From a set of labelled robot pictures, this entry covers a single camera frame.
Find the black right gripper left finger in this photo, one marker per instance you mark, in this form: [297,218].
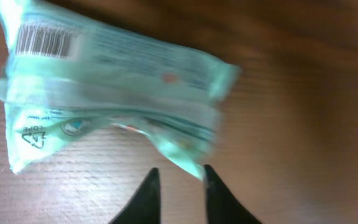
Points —
[144,207]

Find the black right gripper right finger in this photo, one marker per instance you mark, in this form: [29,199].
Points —
[222,207]

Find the mint green pack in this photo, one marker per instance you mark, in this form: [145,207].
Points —
[67,75]

